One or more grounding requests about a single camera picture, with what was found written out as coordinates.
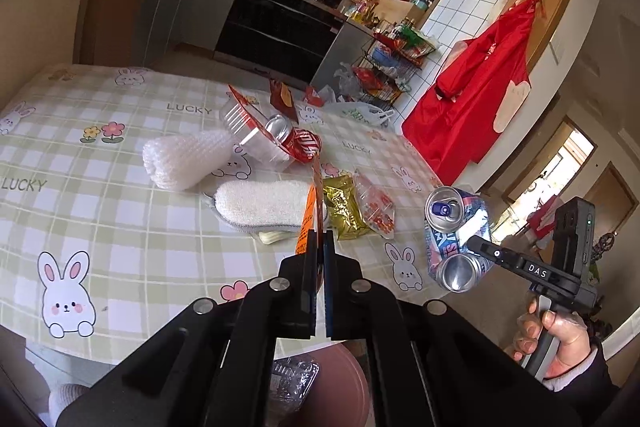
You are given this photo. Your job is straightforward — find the orange snack wrapper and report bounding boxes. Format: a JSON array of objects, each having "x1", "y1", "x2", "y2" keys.
[{"x1": 295, "y1": 155, "x2": 324, "y2": 255}]

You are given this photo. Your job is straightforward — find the crushed blue soda can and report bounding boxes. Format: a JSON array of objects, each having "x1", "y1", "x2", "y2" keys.
[{"x1": 424, "y1": 186, "x2": 492, "y2": 293}]

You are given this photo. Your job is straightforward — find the crushed red soda can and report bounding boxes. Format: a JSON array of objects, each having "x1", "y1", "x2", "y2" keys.
[{"x1": 266, "y1": 114, "x2": 322, "y2": 164}]

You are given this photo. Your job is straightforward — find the white bubble wrap roll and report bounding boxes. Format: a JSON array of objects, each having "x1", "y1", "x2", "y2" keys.
[{"x1": 142, "y1": 129, "x2": 234, "y2": 191}]

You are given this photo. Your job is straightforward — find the clear plastic tray red label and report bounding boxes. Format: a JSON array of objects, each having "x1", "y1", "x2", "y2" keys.
[{"x1": 219, "y1": 86, "x2": 294, "y2": 171}]

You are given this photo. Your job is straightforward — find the brown trash bin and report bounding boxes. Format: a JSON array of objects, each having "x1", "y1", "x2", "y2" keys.
[{"x1": 273, "y1": 343, "x2": 371, "y2": 426}]

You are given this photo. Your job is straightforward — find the right hand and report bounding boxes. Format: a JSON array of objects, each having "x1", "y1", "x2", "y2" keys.
[{"x1": 504, "y1": 298, "x2": 592, "y2": 379}]

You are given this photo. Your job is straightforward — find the clear red snack bag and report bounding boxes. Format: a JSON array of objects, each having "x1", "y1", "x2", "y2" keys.
[{"x1": 354, "y1": 170, "x2": 396, "y2": 239}]

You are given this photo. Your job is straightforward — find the gold foil packet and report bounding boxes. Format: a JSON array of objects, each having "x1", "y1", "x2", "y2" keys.
[{"x1": 323, "y1": 174, "x2": 371, "y2": 241}]

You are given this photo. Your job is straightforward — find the white sponge insole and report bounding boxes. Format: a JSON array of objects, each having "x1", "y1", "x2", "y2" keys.
[{"x1": 207, "y1": 180, "x2": 314, "y2": 232}]

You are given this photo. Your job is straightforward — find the white plastic bag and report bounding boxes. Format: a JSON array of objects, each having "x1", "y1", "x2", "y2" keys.
[{"x1": 323, "y1": 102, "x2": 395, "y2": 128}]

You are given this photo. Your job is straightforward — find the red apron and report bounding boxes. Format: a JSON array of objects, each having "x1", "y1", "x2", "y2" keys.
[{"x1": 402, "y1": 0, "x2": 541, "y2": 185}]

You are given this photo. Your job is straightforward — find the checked bunny tablecloth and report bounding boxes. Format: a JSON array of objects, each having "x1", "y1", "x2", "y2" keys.
[{"x1": 0, "y1": 62, "x2": 452, "y2": 365}]

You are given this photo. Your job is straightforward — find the dark red snack packet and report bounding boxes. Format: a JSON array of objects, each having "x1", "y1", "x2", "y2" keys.
[{"x1": 269, "y1": 79, "x2": 295, "y2": 114}]

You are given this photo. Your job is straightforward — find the black oven range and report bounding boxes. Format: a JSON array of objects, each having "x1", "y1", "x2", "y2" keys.
[{"x1": 216, "y1": 0, "x2": 346, "y2": 84}]

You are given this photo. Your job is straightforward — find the cardboard box on counter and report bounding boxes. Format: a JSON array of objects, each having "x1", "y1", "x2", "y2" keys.
[{"x1": 373, "y1": 0, "x2": 422, "y2": 23}]

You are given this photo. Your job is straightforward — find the wire storage rack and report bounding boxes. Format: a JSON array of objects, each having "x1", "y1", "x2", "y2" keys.
[{"x1": 347, "y1": 18, "x2": 440, "y2": 109}]

